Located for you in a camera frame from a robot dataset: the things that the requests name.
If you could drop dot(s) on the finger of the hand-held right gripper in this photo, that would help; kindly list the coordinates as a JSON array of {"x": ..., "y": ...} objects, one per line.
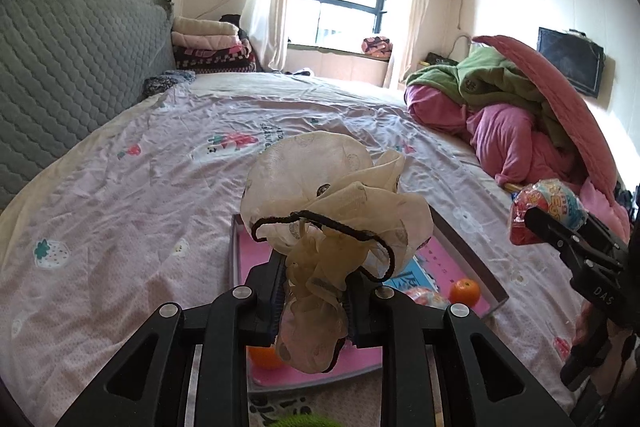
[
  {"x": 550, "y": 229},
  {"x": 605, "y": 229}
]

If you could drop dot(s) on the magenta garment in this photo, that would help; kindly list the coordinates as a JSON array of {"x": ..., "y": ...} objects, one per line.
[{"x": 435, "y": 112}]

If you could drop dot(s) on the black flat television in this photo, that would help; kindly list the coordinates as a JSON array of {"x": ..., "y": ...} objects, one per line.
[{"x": 570, "y": 59}]

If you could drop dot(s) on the colourful round snack packet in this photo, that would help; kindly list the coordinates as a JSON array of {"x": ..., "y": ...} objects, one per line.
[
  {"x": 425, "y": 299},
  {"x": 550, "y": 202}
]

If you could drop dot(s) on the pink fleece garment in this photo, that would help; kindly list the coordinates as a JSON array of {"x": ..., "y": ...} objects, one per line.
[{"x": 520, "y": 142}]

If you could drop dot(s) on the floral bed sheet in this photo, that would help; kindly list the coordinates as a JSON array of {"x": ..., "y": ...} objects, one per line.
[{"x": 125, "y": 207}]

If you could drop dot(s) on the white bag with black print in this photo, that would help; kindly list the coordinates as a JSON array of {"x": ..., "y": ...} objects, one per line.
[{"x": 277, "y": 407}]

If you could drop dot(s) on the pile of pink green quilts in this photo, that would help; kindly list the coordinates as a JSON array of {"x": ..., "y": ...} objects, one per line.
[{"x": 565, "y": 107}]

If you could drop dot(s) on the checkered folded blanket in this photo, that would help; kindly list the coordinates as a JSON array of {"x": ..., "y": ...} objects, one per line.
[{"x": 215, "y": 66}]

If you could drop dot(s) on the cream folded blanket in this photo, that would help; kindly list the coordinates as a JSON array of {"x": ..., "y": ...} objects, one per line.
[{"x": 205, "y": 26}]

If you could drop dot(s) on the dark box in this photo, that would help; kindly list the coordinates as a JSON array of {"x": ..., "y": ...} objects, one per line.
[{"x": 440, "y": 58}]

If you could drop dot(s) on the green plush item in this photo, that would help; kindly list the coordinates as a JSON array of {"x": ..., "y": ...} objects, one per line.
[{"x": 305, "y": 422}]

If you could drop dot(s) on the yellow wafer packet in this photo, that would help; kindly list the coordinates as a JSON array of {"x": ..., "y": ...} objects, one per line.
[{"x": 512, "y": 188}]

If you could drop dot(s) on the orange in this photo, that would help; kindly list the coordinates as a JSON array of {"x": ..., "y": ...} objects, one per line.
[
  {"x": 265, "y": 357},
  {"x": 465, "y": 292}
]

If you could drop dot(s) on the grey quilted headboard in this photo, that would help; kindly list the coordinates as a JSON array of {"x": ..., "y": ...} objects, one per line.
[{"x": 65, "y": 57}]

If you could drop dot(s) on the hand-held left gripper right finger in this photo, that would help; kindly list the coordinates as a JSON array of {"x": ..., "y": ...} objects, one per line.
[{"x": 372, "y": 309}]

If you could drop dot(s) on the green jacket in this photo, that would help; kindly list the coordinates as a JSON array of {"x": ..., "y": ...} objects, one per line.
[{"x": 480, "y": 77}]

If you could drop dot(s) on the pink and blue book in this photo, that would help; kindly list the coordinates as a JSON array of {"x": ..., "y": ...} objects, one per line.
[{"x": 440, "y": 257}]

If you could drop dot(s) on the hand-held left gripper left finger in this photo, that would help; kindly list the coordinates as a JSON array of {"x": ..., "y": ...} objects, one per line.
[{"x": 257, "y": 289}]

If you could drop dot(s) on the dark patterned folded blanket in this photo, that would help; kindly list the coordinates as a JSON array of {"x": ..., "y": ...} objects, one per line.
[{"x": 215, "y": 53}]

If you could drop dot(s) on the pink folded blanket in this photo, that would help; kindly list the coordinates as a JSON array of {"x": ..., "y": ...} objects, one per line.
[{"x": 205, "y": 41}]

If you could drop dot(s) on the patterned bag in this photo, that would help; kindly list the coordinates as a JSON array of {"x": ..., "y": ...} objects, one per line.
[{"x": 377, "y": 46}]

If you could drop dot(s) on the dark blue patterned cloth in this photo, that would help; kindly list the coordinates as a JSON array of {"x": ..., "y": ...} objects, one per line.
[{"x": 167, "y": 83}]

